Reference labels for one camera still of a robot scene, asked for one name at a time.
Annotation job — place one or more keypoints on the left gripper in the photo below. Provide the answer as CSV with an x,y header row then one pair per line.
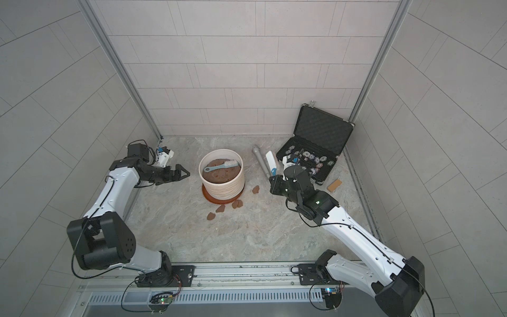
x,y
166,175

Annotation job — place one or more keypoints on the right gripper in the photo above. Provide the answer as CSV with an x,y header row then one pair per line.
x,y
278,183

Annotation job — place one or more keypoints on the white blue scrub brush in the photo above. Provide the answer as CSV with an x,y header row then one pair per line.
x,y
272,163

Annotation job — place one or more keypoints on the white ceramic pot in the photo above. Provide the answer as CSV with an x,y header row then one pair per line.
x,y
224,185

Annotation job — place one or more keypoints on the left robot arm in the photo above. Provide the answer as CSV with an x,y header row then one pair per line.
x,y
102,241

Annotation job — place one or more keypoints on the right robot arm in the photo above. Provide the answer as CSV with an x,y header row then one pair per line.
x,y
396,283

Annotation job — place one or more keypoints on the teal dish brush in pot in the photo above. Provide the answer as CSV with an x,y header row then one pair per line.
x,y
226,165

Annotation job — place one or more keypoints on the small wooden block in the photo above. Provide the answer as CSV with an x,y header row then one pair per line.
x,y
334,185

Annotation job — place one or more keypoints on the black poker chip case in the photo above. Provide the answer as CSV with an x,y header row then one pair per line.
x,y
317,141

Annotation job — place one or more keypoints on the silver microphone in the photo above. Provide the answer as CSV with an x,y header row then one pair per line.
x,y
257,153

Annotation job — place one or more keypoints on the right circuit board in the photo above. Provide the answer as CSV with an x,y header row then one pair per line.
x,y
332,298

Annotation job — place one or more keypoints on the circuit board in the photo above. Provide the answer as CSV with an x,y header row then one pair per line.
x,y
332,298
164,298

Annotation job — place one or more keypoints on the left circuit board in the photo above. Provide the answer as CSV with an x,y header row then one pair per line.
x,y
164,298

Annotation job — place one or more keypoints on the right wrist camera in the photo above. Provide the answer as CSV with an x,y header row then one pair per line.
x,y
287,161

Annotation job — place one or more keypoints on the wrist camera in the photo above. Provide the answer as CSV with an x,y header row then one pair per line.
x,y
287,161
164,154

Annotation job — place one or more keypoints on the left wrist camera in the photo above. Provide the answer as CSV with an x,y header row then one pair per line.
x,y
164,154

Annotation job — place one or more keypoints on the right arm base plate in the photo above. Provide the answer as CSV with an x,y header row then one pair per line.
x,y
312,274

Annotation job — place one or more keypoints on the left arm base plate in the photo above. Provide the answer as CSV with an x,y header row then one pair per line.
x,y
180,276

